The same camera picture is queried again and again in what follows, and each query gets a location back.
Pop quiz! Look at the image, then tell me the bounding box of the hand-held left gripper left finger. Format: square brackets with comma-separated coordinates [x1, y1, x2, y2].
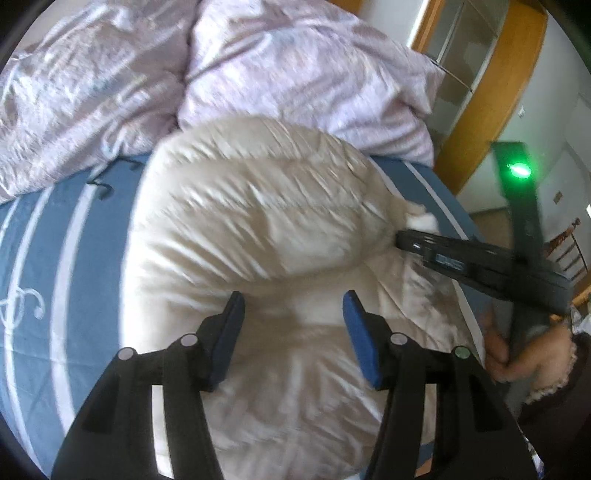
[51, 291, 246, 480]

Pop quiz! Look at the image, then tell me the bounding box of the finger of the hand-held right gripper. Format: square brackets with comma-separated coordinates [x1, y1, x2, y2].
[395, 230, 518, 296]

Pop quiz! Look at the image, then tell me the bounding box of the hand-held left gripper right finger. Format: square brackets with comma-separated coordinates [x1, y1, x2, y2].
[342, 289, 533, 480]

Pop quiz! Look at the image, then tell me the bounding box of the cream puffer jacket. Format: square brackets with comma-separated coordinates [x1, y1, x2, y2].
[122, 115, 490, 480]

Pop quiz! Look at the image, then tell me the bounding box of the person's right forearm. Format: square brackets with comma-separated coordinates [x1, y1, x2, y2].
[526, 332, 581, 405]

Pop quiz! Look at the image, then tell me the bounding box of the person's right hand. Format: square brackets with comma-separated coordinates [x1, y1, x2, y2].
[482, 316, 574, 384]

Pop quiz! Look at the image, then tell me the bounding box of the wooden chair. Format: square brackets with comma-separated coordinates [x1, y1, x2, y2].
[544, 220, 591, 280]

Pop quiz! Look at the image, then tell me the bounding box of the cluttered side table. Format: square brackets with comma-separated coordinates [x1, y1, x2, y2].
[571, 288, 591, 335]

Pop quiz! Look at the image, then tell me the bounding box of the wooden wardrobe with glass doors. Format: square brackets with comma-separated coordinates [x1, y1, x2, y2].
[410, 0, 551, 195]

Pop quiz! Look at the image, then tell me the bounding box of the blue white-striped bed sheet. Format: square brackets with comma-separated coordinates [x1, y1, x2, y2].
[0, 154, 491, 480]

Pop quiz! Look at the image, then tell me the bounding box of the lilac crumpled duvet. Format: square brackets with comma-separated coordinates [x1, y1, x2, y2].
[0, 0, 447, 204]

